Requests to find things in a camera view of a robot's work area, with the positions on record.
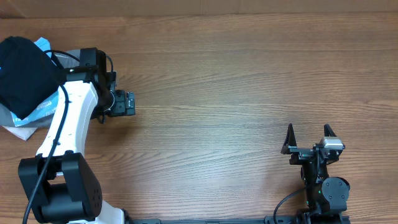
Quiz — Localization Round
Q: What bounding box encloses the black t-shirt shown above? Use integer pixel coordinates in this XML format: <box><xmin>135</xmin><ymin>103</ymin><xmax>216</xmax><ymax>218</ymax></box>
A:
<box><xmin>1</xmin><ymin>36</ymin><xmax>62</xmax><ymax>119</ymax></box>

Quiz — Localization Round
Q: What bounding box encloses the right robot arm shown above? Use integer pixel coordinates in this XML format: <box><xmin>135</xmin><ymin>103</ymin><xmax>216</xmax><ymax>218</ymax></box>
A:
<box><xmin>272</xmin><ymin>124</ymin><xmax>350</xmax><ymax>223</ymax></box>

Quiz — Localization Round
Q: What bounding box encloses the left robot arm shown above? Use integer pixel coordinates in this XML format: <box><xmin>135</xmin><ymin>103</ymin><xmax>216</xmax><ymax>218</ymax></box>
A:
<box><xmin>18</xmin><ymin>67</ymin><xmax>135</xmax><ymax>223</ymax></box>

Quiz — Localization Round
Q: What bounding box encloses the light blue folded t-shirt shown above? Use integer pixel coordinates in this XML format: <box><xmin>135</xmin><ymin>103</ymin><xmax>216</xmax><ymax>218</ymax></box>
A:
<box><xmin>11</xmin><ymin>37</ymin><xmax>58</xmax><ymax>127</ymax></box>

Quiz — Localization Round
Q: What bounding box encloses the white folded garment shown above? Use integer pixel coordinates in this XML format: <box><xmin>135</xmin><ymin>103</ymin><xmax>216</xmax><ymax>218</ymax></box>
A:
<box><xmin>4</xmin><ymin>126</ymin><xmax>37</xmax><ymax>141</ymax></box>

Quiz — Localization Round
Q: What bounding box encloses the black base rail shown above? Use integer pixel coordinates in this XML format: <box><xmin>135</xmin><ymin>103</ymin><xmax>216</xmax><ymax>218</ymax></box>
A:
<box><xmin>124</xmin><ymin>215</ymin><xmax>351</xmax><ymax>224</ymax></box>

